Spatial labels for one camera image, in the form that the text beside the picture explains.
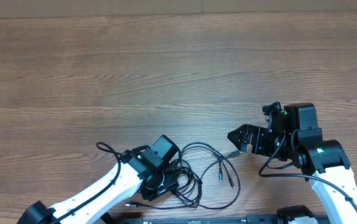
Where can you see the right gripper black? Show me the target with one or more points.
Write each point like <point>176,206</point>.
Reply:
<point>259,135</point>

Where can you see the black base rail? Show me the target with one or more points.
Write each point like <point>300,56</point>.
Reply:
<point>286,215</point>

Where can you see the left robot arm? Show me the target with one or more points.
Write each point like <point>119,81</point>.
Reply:
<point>145,169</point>

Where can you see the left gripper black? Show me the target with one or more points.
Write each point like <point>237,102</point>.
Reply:
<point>171,181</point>

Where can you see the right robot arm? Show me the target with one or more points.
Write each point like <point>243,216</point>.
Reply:
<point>299,119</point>

